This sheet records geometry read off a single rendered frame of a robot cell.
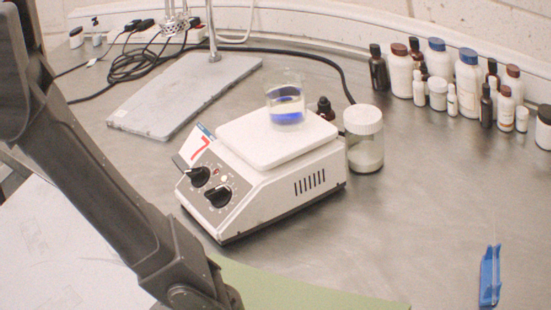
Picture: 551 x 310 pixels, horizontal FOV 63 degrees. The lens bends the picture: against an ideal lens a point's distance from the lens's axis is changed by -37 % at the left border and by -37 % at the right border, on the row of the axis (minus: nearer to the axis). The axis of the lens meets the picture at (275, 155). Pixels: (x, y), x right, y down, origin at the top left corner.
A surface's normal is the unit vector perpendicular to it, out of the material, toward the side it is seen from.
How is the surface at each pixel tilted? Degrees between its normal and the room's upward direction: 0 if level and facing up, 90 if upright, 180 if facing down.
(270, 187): 90
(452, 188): 0
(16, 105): 90
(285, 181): 90
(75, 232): 0
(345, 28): 90
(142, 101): 0
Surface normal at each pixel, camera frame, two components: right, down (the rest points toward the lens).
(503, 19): -0.54, 0.51
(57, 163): 0.20, 0.60
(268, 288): -0.12, -0.83
